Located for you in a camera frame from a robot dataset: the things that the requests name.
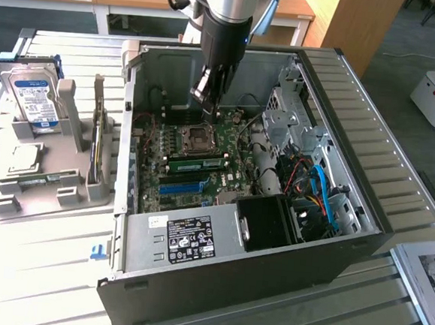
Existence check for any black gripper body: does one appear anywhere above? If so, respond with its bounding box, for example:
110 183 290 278
197 11 255 83

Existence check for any green installed RAM stick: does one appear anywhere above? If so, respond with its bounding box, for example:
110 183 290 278
165 152 229 179

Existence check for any green loose RAM stick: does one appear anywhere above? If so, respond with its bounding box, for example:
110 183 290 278
14 170 62 191

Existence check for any metal CPU socket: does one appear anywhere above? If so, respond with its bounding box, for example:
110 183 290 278
175 122 222 159

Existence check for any silver metal drive cage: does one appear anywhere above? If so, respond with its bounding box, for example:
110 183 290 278
257 59 345 162

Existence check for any black expansion slot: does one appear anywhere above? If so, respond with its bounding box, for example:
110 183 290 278
158 171 204 189

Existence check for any green motherboard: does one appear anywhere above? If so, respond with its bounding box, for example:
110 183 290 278
125 98 273 224

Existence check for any blue expansion slot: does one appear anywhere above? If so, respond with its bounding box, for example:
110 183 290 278
157 178 206 199

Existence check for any graphics card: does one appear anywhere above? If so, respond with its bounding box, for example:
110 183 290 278
86 72 113 185

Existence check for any wooden cabinet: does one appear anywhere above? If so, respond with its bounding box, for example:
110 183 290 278
295 0 409 83

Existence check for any black fan shroud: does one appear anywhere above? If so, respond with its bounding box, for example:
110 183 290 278
231 191 301 257

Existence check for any grey power supply unit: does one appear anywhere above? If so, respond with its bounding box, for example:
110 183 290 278
121 195 255 283

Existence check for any grey parts rack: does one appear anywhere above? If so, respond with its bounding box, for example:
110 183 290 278
0 72 125 227

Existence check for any hard disk with blue caddy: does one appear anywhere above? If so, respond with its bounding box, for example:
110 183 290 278
0 49 68 137

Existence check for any blue plastic clip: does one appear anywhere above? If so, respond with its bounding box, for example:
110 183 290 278
89 242 107 263

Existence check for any silver CPU chip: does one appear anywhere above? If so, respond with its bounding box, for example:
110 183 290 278
10 143 43 176

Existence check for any black open PC case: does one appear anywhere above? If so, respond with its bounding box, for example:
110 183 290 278
93 30 410 325

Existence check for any printed paper sheet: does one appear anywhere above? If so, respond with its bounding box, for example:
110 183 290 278
384 235 435 325

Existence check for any red wire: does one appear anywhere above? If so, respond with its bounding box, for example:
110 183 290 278
284 156 315 195

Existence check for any blue SATA wire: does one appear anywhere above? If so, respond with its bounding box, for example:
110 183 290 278
305 163 346 230

